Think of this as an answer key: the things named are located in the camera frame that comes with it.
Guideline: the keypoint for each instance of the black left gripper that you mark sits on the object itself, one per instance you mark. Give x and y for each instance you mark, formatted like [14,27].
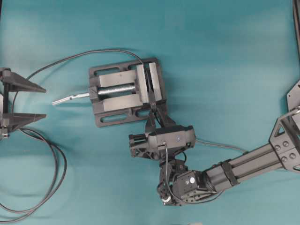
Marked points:
[13,82]

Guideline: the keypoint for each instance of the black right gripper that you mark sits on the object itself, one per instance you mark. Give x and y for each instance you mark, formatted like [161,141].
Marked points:
[156,143]

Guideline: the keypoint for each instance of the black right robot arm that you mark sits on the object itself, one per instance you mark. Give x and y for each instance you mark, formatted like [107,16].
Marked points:
[180,186]

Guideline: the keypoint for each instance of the black bench vise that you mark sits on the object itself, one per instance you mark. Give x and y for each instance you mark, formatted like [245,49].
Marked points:
[119,91]

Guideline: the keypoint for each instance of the silver vise crank handle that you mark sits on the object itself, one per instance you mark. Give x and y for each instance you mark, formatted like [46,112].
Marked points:
[71,97]

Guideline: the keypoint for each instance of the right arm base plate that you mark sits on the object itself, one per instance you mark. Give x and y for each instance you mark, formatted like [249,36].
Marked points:
[293,97]

